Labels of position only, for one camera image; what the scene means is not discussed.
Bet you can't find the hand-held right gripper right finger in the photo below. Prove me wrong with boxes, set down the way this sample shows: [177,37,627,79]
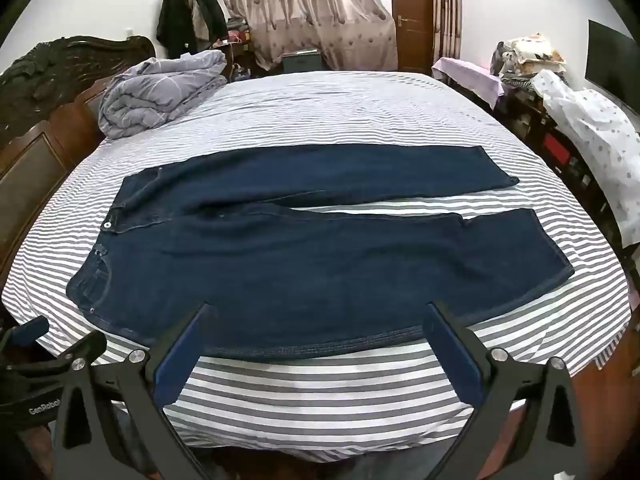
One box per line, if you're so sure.
[422,301,586,480]

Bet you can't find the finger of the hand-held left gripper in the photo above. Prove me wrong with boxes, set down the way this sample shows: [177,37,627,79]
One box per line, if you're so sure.
[0,316,51,356]
[62,331,108,368]

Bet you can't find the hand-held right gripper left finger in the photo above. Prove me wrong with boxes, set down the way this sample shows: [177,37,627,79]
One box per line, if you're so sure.
[50,301,218,480]

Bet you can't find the dark blue denim pants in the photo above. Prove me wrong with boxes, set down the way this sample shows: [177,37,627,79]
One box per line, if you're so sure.
[66,143,575,361]

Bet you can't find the carved dark wooden headboard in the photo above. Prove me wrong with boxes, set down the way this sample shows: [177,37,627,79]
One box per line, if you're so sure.
[0,35,157,281]

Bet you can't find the grey folded quilt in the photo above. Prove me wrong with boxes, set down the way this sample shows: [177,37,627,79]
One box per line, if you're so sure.
[97,50,228,139]

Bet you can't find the white floral cloth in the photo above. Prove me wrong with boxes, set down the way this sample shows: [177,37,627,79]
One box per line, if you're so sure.
[531,69,640,248]

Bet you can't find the bed with grey striped sheet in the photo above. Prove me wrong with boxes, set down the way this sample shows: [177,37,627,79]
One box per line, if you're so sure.
[0,70,633,466]

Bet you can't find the pink cloth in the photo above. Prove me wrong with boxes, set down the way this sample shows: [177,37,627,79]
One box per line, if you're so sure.
[431,56,508,108]

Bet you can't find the pile of folded clothes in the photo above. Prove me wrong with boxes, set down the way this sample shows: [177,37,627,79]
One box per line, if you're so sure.
[492,34,568,81]

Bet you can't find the cluttered dark nightstand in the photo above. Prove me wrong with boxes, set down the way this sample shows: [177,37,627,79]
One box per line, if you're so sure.
[227,17,256,81]

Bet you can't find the brown wooden door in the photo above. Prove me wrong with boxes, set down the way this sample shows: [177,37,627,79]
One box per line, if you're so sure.
[389,0,435,75]

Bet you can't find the dark storage box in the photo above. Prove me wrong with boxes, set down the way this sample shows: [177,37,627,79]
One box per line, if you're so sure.
[281,49,321,73]

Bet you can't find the black television screen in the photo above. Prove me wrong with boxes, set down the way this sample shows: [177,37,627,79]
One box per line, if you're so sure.
[586,19,640,111]

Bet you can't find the grey and black hanging jacket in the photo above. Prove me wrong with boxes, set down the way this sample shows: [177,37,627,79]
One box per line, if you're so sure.
[190,0,228,43]

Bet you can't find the narrow beige patterned curtain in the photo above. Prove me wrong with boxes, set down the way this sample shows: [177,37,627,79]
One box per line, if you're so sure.
[431,0,463,61]

